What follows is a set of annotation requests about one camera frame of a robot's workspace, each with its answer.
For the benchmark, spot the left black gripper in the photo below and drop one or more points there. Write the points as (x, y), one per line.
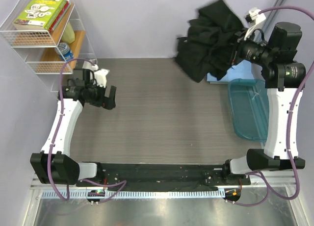
(108, 103)

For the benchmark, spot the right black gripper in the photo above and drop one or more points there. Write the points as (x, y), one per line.
(237, 46)

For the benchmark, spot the black long sleeve shirt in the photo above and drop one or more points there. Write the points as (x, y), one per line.
(208, 45)

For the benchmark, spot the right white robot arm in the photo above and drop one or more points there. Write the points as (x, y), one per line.
(283, 80)

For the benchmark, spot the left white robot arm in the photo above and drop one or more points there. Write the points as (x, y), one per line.
(53, 162)

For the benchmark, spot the folded light blue shirt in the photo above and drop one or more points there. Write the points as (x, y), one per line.
(243, 70)

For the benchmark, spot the teal plastic tray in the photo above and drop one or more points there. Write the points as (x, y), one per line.
(249, 109)

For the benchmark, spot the blue lidded jar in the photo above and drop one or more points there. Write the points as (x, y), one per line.
(64, 52)

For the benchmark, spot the yellow green bottle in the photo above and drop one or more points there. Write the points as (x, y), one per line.
(68, 34)

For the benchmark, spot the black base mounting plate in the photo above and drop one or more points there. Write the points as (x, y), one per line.
(168, 177)

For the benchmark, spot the red cover book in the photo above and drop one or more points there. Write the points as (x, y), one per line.
(60, 16)

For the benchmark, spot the green cover book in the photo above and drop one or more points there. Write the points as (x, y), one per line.
(39, 14)

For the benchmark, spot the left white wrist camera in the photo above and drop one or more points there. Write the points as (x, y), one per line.
(99, 76)

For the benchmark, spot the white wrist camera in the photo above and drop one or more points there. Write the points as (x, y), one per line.
(255, 20)
(99, 76)

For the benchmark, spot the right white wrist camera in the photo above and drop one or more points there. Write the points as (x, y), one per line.
(255, 20)

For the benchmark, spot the white wire shelf rack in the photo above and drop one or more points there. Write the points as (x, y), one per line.
(37, 47)

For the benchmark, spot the white slotted cable duct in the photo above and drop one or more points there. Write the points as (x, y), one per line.
(97, 194)

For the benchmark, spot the aluminium frame rail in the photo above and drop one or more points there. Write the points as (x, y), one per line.
(274, 179)

